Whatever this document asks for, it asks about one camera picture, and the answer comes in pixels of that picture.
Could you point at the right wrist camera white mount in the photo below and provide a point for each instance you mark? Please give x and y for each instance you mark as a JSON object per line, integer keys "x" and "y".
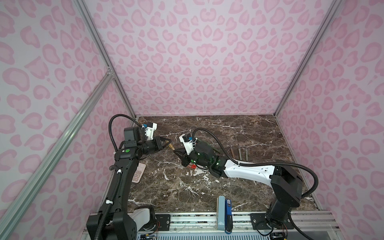
{"x": 189, "y": 142}

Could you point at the blue grey camera mount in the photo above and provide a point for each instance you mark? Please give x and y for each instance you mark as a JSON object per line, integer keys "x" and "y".
{"x": 224, "y": 215}

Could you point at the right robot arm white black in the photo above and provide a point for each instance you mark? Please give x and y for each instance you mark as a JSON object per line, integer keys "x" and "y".
{"x": 290, "y": 182}

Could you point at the pink calculator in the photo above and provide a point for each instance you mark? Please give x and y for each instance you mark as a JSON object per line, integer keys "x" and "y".
{"x": 139, "y": 173}

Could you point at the aluminium frame corner post right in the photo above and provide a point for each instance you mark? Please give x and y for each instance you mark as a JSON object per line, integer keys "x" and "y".
{"x": 327, "y": 21}

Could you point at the aluminium diagonal frame bar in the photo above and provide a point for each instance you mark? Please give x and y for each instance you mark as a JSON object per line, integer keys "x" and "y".
{"x": 20, "y": 205}

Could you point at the aluminium frame corner post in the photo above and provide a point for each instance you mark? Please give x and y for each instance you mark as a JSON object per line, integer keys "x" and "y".
{"x": 327, "y": 21}
{"x": 91, "y": 26}

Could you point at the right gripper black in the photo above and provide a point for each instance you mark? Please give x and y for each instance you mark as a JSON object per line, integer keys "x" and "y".
{"x": 185, "y": 159}

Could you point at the aluminium frame corner post left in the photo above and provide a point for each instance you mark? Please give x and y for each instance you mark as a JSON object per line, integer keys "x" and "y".
{"x": 91, "y": 26}

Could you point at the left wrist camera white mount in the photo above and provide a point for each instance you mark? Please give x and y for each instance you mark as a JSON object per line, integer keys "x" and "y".
{"x": 149, "y": 130}

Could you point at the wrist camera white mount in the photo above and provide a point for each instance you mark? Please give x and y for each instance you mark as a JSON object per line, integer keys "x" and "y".
{"x": 149, "y": 130}
{"x": 189, "y": 142}

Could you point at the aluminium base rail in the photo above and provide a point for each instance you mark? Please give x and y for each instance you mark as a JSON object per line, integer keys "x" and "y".
{"x": 319, "y": 225}

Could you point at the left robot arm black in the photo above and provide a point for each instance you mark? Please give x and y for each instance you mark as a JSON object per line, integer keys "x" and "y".
{"x": 113, "y": 222}

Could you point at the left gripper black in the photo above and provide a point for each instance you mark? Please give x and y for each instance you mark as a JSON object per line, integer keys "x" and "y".
{"x": 160, "y": 143}

